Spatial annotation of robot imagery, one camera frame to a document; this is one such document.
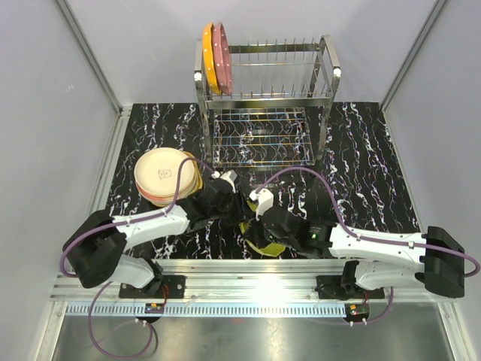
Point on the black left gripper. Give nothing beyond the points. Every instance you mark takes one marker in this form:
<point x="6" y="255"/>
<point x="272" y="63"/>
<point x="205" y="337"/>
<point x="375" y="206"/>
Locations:
<point x="241" y="209"/>

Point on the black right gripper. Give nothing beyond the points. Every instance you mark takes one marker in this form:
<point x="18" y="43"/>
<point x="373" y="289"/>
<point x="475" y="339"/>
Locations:
<point x="259" y="222"/>

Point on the yellow-green dotted plate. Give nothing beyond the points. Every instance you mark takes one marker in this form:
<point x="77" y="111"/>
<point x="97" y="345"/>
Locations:
<point x="257" y="237"/>

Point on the pink dotted plate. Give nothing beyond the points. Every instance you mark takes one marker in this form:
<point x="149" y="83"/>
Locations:
<point x="222" y="59"/>

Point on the orange dotted plate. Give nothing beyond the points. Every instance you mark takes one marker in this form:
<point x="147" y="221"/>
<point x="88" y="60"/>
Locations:
<point x="209" y="65"/>

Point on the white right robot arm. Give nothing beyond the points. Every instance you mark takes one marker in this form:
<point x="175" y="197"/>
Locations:
<point x="431" y="260"/>

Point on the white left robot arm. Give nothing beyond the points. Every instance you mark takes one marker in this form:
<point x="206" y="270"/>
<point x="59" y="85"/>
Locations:
<point x="97" y="250"/>

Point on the stack of plates underneath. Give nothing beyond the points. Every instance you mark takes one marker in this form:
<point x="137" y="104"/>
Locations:
<point x="195" y="184"/>

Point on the stainless steel dish rack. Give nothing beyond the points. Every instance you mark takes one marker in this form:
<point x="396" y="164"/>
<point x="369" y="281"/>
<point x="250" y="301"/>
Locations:
<point x="277" y="113"/>

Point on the black marble pattern mat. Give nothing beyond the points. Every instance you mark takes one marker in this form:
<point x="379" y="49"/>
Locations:
<point x="363" y="185"/>

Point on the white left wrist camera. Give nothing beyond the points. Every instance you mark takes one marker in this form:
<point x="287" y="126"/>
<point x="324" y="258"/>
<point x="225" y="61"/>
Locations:
<point x="230" y="176"/>

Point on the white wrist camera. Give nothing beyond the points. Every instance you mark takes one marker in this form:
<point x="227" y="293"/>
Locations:
<point x="262" y="200"/>
<point x="230" y="176"/>

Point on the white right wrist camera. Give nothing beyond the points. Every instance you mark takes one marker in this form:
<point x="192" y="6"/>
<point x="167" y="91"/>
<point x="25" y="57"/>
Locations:
<point x="262" y="200"/>

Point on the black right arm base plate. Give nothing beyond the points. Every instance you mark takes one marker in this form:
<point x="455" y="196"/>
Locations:
<point x="328" y="287"/>

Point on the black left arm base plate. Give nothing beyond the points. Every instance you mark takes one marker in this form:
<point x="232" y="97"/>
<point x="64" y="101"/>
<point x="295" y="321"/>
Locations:
<point x="171" y="286"/>

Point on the aluminium rail frame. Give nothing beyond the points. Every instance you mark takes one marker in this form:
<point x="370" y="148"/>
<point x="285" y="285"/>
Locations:
<point x="242" y="287"/>

